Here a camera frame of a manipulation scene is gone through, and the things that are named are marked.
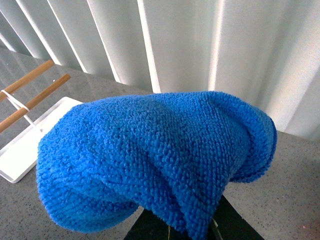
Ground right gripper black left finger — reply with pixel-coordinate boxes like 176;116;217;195
124;209;173;240

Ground white pleated curtain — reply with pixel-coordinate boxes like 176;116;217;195
0;0;320;142

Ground white wooden towel rack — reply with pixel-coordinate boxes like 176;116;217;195
0;59;88;186

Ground blue microfiber cloth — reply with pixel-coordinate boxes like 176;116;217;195
36;91;277;240

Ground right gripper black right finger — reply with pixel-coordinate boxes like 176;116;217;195
207;195;263;240

